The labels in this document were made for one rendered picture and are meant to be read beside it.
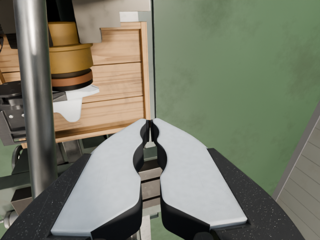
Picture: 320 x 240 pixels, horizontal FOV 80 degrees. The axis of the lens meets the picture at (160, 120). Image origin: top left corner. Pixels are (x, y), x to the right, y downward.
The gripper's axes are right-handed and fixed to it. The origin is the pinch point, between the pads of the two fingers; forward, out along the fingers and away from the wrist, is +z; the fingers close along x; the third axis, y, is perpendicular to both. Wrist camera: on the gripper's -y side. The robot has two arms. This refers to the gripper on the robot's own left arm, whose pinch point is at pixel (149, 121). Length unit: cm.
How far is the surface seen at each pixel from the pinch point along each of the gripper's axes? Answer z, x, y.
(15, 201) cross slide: 25, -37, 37
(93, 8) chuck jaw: 19.4, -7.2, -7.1
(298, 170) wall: 169, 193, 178
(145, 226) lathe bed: 45, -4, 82
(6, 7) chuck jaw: 12.1, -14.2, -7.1
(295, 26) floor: 168, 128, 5
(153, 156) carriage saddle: 40, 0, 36
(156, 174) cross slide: 35, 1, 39
